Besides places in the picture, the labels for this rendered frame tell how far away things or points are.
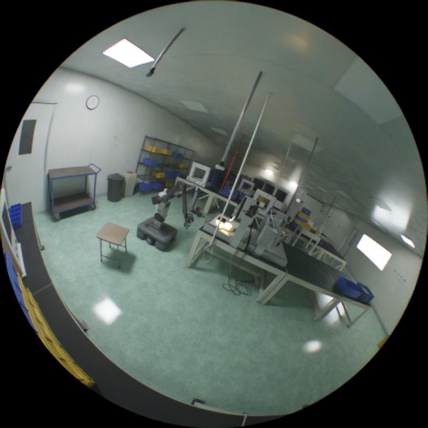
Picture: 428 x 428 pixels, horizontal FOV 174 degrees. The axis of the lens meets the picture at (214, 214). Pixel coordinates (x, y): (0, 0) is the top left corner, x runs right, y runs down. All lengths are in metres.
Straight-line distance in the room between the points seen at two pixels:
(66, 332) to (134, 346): 0.85
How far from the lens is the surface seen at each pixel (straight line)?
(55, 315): 1.11
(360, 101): 1.61
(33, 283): 1.31
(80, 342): 1.01
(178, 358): 1.71
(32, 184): 3.52
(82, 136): 3.55
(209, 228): 1.94
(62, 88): 3.47
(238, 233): 1.82
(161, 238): 2.40
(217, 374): 1.81
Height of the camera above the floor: 1.68
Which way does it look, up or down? 20 degrees down
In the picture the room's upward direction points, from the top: 23 degrees clockwise
